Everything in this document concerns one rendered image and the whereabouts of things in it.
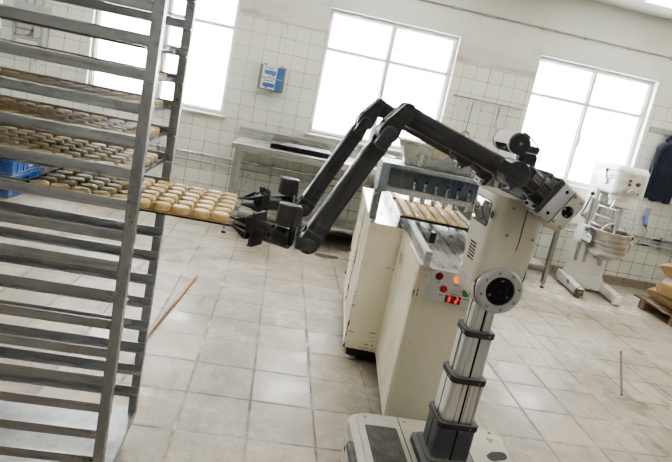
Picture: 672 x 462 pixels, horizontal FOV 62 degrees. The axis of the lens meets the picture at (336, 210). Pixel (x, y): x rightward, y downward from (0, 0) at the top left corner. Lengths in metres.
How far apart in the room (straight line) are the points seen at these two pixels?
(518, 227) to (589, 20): 5.15
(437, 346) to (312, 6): 4.26
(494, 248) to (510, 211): 0.13
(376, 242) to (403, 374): 0.82
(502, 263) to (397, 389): 1.00
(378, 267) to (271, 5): 3.60
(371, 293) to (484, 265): 1.41
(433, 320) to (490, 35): 4.35
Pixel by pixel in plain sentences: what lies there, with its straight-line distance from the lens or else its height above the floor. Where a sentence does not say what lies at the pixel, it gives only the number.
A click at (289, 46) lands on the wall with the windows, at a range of 6.05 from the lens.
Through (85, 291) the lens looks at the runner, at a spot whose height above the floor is 0.78.
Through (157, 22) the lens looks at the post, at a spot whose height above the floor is 1.55.
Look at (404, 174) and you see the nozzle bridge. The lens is 3.17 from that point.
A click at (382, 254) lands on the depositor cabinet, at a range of 3.16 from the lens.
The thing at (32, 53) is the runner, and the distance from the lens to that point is 1.71.
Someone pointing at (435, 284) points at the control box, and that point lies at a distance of 2.48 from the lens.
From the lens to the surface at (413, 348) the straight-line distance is 2.61.
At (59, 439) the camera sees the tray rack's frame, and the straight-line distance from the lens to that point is 2.27.
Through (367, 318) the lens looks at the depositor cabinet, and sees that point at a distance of 3.28.
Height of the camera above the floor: 1.45
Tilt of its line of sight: 11 degrees down
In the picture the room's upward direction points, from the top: 12 degrees clockwise
